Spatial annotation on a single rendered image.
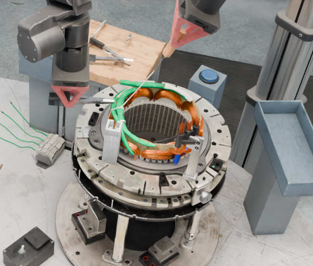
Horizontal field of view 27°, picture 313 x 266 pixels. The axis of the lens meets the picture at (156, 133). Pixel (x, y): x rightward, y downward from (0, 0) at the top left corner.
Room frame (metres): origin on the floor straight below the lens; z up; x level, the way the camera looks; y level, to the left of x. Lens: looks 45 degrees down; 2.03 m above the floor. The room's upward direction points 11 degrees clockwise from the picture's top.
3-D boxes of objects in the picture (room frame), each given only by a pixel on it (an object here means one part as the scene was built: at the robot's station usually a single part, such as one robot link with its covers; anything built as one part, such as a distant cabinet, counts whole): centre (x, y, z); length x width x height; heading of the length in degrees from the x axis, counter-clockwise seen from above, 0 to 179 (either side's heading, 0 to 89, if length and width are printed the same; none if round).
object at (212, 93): (1.23, -0.10, 0.91); 0.07 x 0.07 x 0.25; 70
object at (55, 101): (0.90, 0.19, 1.17); 0.04 x 0.01 x 0.02; 100
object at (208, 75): (1.23, -0.10, 1.04); 0.04 x 0.04 x 0.01
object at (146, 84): (1.01, 0.02, 1.15); 0.15 x 0.04 x 0.02; 84
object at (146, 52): (1.21, 0.13, 1.05); 0.20 x 0.19 x 0.02; 79
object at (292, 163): (1.03, -0.30, 0.92); 0.25 x 0.11 x 0.28; 16
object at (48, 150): (1.11, 0.26, 0.80); 0.10 x 0.05 x 0.04; 164
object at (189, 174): (0.84, -0.08, 1.15); 0.03 x 0.02 x 0.12; 76
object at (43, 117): (1.24, 0.28, 0.92); 0.17 x 0.11 x 0.28; 169
